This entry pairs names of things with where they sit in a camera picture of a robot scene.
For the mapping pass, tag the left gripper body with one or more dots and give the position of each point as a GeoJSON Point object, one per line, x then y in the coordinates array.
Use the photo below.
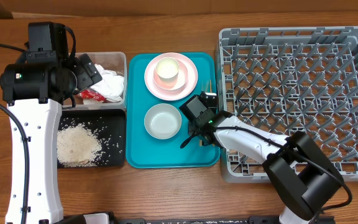
{"type": "Point", "coordinates": [82, 76]}

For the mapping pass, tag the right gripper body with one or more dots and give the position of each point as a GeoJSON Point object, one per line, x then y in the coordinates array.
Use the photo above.
{"type": "Point", "coordinates": [191, 129]}

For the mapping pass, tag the grey bowl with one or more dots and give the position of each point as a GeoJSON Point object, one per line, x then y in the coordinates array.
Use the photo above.
{"type": "Point", "coordinates": [162, 121]}

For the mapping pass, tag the red snack wrapper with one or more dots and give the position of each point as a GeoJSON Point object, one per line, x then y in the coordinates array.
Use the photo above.
{"type": "Point", "coordinates": [91, 95]}

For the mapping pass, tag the white napkin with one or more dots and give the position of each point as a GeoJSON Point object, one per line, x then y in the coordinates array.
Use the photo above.
{"type": "Point", "coordinates": [111, 86]}

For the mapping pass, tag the white rice pile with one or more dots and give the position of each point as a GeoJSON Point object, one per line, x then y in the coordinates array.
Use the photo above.
{"type": "Point", "coordinates": [85, 145]}

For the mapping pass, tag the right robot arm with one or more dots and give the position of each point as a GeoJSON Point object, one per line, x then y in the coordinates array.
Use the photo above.
{"type": "Point", "coordinates": [304, 178]}

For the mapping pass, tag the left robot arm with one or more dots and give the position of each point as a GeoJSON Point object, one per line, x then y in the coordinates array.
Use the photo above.
{"type": "Point", "coordinates": [34, 119]}

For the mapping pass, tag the clear plastic waste bin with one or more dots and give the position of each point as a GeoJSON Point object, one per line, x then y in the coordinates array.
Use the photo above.
{"type": "Point", "coordinates": [115, 61]}

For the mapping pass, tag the grey dishwasher rack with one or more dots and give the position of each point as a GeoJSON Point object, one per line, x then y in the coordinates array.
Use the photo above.
{"type": "Point", "coordinates": [289, 79]}

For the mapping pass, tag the large pink plate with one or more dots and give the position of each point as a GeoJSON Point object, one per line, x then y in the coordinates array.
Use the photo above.
{"type": "Point", "coordinates": [174, 95]}

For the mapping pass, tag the white cup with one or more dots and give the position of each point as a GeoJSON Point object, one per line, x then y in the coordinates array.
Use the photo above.
{"type": "Point", "coordinates": [167, 69]}

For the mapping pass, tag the teal serving tray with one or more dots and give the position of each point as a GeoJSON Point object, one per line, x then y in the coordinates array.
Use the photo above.
{"type": "Point", "coordinates": [145, 151]}

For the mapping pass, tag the black rectangular tray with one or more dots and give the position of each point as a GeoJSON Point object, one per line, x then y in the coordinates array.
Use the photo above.
{"type": "Point", "coordinates": [115, 120]}

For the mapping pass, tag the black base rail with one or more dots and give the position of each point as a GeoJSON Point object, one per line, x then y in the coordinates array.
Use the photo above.
{"type": "Point", "coordinates": [109, 218]}

